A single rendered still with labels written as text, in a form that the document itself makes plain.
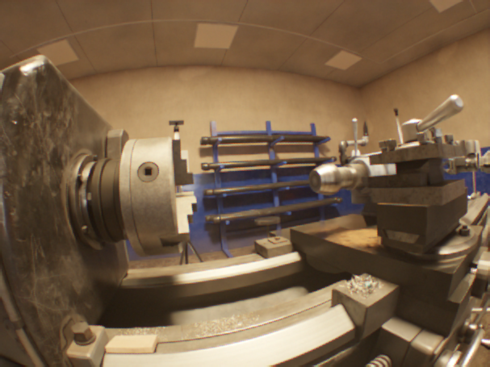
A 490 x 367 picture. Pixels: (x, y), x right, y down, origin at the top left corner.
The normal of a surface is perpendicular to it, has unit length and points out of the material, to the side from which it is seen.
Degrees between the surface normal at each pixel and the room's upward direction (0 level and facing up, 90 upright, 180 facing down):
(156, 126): 90
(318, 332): 36
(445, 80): 90
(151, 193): 86
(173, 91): 90
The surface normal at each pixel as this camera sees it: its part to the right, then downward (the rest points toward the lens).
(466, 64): -0.95, 0.09
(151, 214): 0.31, 0.15
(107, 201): 0.29, -0.07
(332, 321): 0.10, -0.83
